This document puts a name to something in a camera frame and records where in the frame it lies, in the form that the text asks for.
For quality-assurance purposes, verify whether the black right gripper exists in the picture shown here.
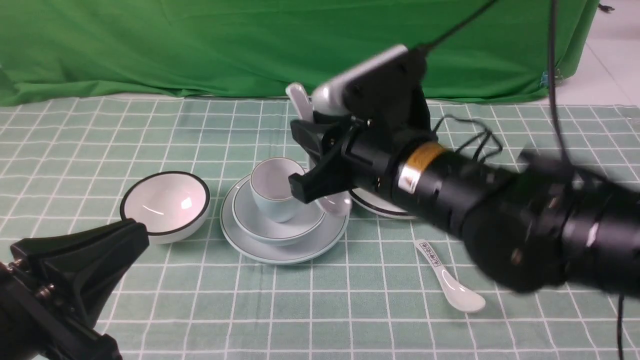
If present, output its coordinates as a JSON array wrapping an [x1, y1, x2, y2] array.
[[288, 47, 434, 204]]

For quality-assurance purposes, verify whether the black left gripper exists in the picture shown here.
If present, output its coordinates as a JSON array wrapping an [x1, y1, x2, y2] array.
[[0, 219, 150, 360]]

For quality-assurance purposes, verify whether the plain white ceramic spoon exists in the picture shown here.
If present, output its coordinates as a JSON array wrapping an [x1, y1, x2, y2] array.
[[285, 82, 352, 217]]

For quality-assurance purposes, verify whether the pale blue cup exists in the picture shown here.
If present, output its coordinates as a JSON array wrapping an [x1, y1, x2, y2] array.
[[249, 157, 306, 223]]

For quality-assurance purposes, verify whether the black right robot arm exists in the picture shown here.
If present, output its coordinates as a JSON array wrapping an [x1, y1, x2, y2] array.
[[289, 45, 640, 298]]

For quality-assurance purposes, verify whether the white plate black rim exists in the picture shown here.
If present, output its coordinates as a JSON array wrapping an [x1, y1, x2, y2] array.
[[348, 187, 418, 220]]

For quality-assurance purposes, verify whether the pale blue bowl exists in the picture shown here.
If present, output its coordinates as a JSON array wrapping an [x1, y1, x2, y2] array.
[[230, 180, 326, 247]]

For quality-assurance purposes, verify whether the pale blue plate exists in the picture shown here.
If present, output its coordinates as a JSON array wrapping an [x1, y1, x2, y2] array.
[[220, 173, 350, 265]]

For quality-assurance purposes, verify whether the white bowl black rim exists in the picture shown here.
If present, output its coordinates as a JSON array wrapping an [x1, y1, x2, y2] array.
[[119, 171, 211, 245]]

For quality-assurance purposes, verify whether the green checkered tablecloth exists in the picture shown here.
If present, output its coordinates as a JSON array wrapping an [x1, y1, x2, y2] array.
[[0, 97, 618, 360]]

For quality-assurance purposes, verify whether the white spoon with print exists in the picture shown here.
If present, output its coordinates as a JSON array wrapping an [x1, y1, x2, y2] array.
[[414, 239, 486, 313]]

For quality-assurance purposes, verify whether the blue clip on backdrop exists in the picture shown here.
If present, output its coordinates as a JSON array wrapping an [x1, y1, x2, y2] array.
[[539, 69, 562, 89]]

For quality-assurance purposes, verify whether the green backdrop cloth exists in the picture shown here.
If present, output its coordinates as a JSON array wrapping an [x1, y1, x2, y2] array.
[[1, 0, 598, 107]]

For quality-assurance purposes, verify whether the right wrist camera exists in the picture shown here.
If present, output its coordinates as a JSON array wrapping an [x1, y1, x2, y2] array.
[[311, 44, 411, 115]]

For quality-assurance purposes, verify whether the black cable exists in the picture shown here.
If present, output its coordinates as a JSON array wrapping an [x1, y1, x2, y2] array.
[[417, 0, 626, 360]]

